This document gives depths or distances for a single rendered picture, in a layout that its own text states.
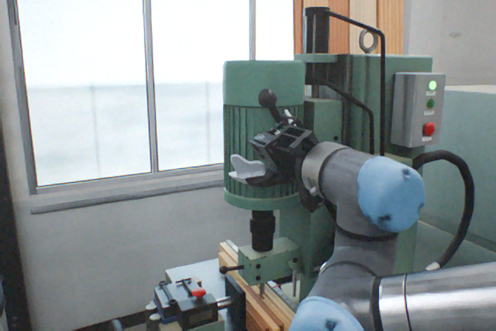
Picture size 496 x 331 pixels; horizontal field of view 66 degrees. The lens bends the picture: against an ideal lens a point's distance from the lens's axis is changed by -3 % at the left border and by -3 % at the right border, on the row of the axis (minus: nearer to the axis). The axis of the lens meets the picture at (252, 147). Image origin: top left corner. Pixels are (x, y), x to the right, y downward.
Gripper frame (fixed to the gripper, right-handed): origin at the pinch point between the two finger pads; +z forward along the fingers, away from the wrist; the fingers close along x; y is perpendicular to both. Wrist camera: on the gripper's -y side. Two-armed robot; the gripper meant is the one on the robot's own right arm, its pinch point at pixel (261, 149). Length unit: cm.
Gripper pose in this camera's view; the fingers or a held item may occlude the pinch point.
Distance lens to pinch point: 73.3
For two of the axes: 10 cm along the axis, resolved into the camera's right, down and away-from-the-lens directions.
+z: -4.5, -1.9, 8.7
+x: -7.4, 6.4, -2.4
